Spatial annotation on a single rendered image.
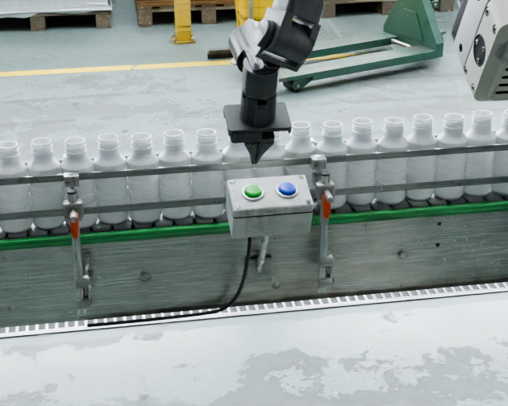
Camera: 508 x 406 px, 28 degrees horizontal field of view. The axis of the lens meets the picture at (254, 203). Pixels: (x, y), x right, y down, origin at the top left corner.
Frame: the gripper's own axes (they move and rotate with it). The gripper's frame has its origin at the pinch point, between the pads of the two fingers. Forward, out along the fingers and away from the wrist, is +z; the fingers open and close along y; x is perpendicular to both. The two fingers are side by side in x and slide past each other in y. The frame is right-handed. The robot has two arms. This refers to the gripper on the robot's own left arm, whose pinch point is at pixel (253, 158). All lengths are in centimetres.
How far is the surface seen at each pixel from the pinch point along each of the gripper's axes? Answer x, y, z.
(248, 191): 0.8, 0.6, 6.8
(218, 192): -11.0, 3.7, 18.1
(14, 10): -477, 70, 288
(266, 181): -2.3, -3.1, 7.8
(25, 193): -12.2, 38.8, 16.4
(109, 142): -15.9, 23.3, 8.7
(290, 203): 3.5, -6.3, 7.7
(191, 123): -280, -27, 230
